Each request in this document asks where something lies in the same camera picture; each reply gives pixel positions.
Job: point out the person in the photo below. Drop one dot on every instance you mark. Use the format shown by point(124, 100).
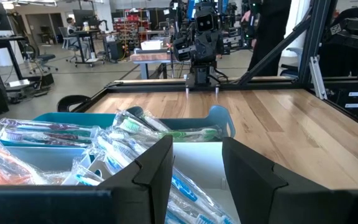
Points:
point(269, 37)
point(73, 31)

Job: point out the blue toothbrush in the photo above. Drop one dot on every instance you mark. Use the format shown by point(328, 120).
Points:
point(204, 219)
point(183, 188)
point(110, 152)
point(84, 180)

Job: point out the right wrist camera housing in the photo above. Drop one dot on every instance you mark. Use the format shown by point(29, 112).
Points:
point(204, 22)

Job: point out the teal plastic bin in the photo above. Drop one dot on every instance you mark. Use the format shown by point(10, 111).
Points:
point(98, 119)

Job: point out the black standing desk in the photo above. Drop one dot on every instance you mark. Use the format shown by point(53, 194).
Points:
point(85, 32)

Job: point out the black office chair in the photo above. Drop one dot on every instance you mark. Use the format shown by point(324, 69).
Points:
point(42, 57)

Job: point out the silver aluminium bracket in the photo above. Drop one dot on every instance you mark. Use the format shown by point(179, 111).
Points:
point(318, 77)

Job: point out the white box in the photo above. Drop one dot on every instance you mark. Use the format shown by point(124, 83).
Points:
point(151, 45)

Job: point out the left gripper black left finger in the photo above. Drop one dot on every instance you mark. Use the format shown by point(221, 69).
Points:
point(148, 186)

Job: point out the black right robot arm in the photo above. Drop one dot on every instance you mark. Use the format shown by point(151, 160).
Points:
point(202, 76)

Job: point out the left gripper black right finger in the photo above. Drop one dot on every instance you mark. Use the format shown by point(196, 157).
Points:
point(250, 186)

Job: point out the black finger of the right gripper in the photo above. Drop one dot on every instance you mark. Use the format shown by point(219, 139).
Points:
point(213, 48)
point(202, 48)

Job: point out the black drawer cabinet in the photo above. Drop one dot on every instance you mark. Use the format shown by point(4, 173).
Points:
point(356, 99)

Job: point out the black desk monitor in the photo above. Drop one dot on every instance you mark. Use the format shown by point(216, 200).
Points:
point(82, 17)

